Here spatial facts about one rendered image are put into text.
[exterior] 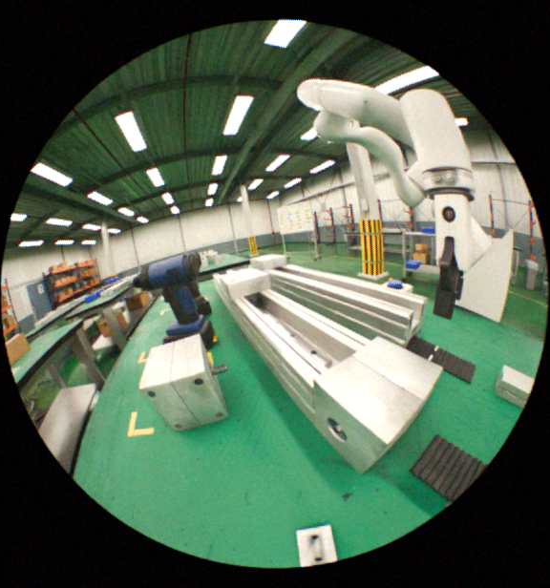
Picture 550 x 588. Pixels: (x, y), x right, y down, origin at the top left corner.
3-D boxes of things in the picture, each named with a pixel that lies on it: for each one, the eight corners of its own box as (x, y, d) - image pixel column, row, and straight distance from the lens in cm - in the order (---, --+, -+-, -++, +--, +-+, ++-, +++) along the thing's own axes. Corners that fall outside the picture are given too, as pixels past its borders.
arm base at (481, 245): (469, 270, 84) (443, 233, 86) (500, 241, 82) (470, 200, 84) (459, 278, 65) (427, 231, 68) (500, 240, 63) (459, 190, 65)
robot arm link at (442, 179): (470, 165, 27) (475, 190, 26) (475, 181, 35) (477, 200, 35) (412, 170, 28) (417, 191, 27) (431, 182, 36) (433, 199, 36)
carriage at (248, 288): (273, 298, 48) (268, 273, 46) (234, 310, 45) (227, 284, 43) (253, 286, 62) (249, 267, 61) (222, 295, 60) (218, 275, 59)
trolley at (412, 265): (451, 283, 383) (453, 226, 370) (451, 292, 330) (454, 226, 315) (403, 275, 394) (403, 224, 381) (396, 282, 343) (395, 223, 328)
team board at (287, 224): (280, 261, 665) (272, 208, 664) (289, 258, 700) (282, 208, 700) (314, 261, 569) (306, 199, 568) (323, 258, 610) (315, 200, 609)
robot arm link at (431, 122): (434, 183, 37) (412, 171, 29) (415, 119, 42) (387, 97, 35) (476, 181, 36) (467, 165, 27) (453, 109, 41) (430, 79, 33)
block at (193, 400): (245, 411, 28) (223, 365, 21) (175, 431, 30) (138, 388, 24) (229, 372, 35) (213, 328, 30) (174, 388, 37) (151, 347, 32)
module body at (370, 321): (419, 334, 43) (427, 297, 39) (398, 358, 35) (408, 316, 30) (267, 276, 99) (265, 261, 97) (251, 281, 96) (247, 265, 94)
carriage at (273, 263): (287, 270, 78) (285, 255, 76) (264, 277, 73) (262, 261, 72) (272, 267, 92) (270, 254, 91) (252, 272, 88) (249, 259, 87)
